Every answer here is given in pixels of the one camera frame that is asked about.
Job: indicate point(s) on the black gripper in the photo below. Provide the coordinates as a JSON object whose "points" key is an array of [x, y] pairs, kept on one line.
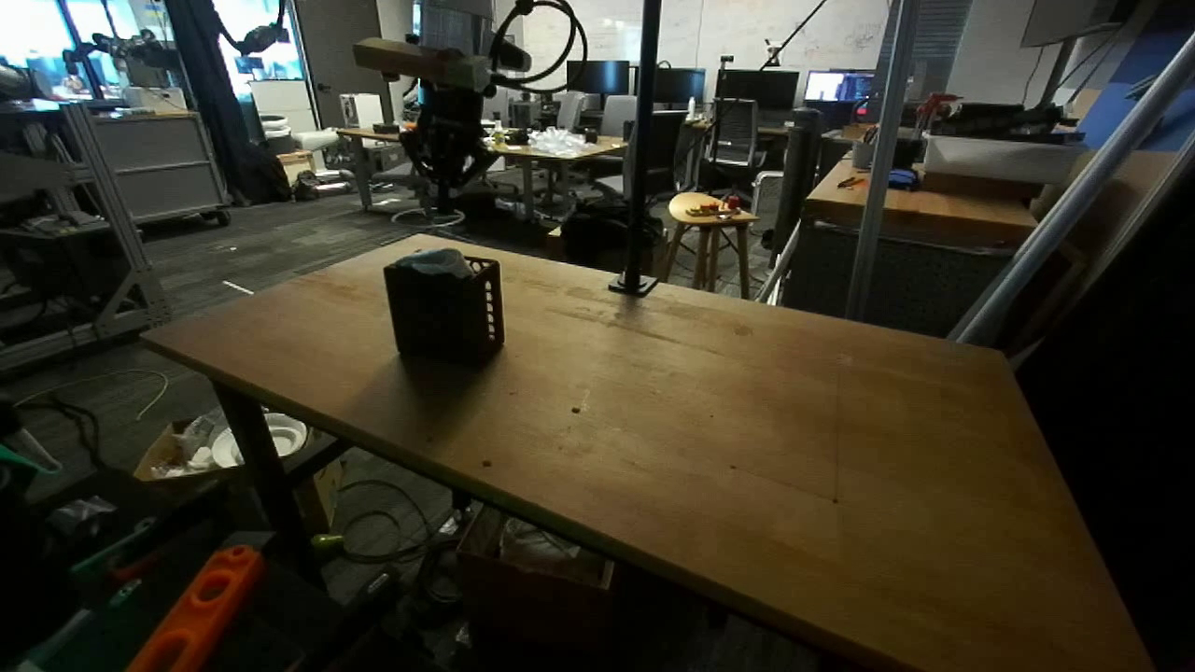
{"points": [[453, 125]]}

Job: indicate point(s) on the black perforated basket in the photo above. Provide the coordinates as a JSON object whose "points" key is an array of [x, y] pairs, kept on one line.
{"points": [[443, 319]]}

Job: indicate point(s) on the wooden office desk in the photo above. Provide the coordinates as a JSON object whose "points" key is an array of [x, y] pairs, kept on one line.
{"points": [[560, 152], [367, 131]]}

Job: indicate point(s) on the white office chair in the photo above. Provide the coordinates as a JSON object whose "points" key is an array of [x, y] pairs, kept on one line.
{"points": [[619, 112]]}

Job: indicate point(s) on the dark computer monitor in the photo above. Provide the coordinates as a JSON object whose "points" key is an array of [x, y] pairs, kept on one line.
{"points": [[603, 75], [757, 91], [678, 85]]}

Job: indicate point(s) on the black vertical pole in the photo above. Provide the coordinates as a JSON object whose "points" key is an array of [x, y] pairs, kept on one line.
{"points": [[639, 152]]}

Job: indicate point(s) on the red tool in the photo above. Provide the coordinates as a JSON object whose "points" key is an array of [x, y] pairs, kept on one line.
{"points": [[702, 208]]}

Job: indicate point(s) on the round wooden stool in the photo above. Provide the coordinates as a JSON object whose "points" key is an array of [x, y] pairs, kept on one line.
{"points": [[702, 212]]}

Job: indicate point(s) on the grey office chair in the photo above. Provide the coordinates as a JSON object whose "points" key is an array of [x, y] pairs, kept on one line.
{"points": [[734, 131]]}

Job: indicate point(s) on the grey drawer cabinet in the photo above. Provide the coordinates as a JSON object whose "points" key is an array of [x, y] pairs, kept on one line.
{"points": [[161, 168]]}

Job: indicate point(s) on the white plate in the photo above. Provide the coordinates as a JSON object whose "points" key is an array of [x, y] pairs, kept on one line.
{"points": [[280, 433]]}

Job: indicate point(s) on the grey metal shelving rack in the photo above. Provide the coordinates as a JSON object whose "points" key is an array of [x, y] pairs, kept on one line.
{"points": [[113, 212]]}

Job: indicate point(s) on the black table leg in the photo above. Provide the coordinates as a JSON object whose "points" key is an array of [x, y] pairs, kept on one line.
{"points": [[255, 461]]}

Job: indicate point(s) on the open cardboard tray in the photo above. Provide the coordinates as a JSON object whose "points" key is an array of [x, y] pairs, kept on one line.
{"points": [[173, 455]]}

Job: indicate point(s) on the lit blue computer monitor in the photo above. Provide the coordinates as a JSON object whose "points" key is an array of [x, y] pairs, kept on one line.
{"points": [[839, 89]]}

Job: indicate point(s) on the brown cardboard box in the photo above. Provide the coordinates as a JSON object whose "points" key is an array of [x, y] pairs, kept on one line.
{"points": [[537, 579]]}

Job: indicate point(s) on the upright aluminium pole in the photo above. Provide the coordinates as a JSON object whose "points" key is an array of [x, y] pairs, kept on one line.
{"points": [[880, 162]]}

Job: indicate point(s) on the wood-topped workbench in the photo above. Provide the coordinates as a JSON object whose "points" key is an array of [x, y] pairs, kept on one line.
{"points": [[909, 212]]}

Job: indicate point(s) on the orange plastic case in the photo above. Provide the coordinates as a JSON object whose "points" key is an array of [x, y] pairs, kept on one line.
{"points": [[198, 611]]}

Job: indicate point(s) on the slanted aluminium pole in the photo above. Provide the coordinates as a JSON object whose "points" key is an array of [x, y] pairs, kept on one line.
{"points": [[1069, 199]]}

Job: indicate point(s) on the blue board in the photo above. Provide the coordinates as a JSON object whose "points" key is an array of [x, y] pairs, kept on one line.
{"points": [[1140, 80]]}

